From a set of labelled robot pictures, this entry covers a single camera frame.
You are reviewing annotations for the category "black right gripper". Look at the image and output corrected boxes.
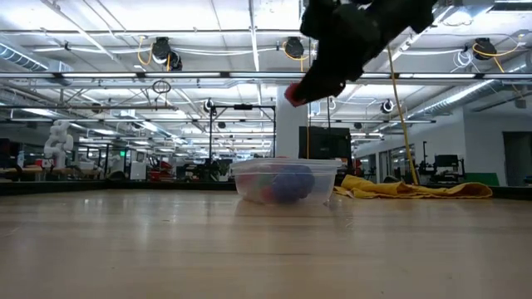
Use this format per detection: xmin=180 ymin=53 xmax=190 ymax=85
xmin=290 ymin=0 xmax=391 ymax=105

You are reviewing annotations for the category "small pinkish red toy fruit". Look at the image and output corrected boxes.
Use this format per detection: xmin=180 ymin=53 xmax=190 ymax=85
xmin=283 ymin=82 xmax=308 ymax=109

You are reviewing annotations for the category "purple toy grape bunch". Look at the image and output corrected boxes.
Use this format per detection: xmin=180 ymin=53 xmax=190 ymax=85
xmin=272 ymin=164 xmax=316 ymax=204

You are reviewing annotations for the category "clear plastic tupperware container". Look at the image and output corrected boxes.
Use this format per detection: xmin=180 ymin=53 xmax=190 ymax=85
xmin=229 ymin=157 xmax=343 ymax=206

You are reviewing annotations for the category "white square column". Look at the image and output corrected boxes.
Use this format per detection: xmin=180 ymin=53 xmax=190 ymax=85
xmin=275 ymin=86 xmax=311 ymax=159

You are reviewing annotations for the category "black screen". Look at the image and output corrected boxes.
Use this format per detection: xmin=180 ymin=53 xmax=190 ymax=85
xmin=298 ymin=125 xmax=353 ymax=161

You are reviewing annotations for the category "black gantry stand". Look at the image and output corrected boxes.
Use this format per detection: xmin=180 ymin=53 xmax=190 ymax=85
xmin=208 ymin=104 xmax=278 ymax=169

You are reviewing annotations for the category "mustard yellow folded cloth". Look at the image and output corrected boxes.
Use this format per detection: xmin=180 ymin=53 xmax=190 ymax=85
xmin=332 ymin=174 xmax=494 ymax=200

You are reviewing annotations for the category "black workstation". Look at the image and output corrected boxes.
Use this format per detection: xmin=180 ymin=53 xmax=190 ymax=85
xmin=418 ymin=140 xmax=467 ymax=186

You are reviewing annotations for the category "green panel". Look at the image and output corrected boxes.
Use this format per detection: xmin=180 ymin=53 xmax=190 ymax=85
xmin=464 ymin=171 xmax=500 ymax=187

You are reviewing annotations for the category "dark doorway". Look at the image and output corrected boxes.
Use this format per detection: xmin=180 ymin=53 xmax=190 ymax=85
xmin=501 ymin=130 xmax=532 ymax=187

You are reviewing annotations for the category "white robot figure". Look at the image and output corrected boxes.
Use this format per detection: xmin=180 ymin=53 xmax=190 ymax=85
xmin=42 ymin=120 xmax=76 ymax=169

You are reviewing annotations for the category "yellow cable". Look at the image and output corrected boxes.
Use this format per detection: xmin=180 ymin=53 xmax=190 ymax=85
xmin=386 ymin=44 xmax=420 ymax=186

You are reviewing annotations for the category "silver ventilation duct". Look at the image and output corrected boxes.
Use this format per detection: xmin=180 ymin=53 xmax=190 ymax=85
xmin=406 ymin=61 xmax=532 ymax=121

